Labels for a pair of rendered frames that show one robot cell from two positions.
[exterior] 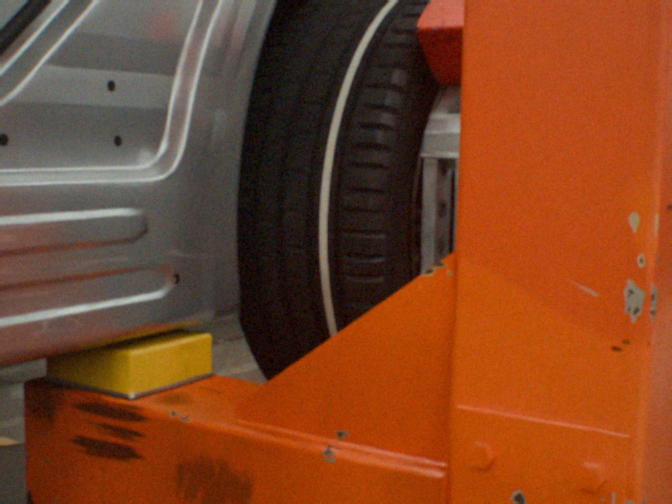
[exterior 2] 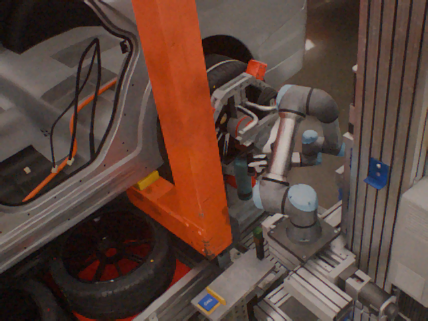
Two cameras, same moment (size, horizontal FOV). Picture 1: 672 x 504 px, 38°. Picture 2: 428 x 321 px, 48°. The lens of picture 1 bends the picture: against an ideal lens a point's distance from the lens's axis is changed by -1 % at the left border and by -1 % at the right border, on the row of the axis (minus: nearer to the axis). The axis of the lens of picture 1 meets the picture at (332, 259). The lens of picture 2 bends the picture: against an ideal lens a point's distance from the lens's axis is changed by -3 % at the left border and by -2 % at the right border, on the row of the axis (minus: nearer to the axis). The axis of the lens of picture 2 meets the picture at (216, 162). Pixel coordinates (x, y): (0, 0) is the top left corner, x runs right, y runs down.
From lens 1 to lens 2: 1.84 m
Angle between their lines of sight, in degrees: 36
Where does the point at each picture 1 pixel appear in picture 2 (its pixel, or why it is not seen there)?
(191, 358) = (153, 178)
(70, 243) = (121, 176)
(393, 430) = (178, 212)
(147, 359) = (142, 183)
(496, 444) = (188, 223)
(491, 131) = (178, 184)
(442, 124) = not seen: hidden behind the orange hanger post
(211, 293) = (155, 165)
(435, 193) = not seen: hidden behind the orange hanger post
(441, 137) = not seen: hidden behind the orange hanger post
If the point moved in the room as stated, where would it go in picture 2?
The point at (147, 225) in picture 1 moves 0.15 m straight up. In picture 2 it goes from (136, 164) to (130, 140)
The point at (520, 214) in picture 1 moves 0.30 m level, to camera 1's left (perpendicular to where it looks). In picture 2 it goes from (184, 196) to (123, 192)
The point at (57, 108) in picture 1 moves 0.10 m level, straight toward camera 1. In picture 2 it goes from (113, 154) to (111, 166)
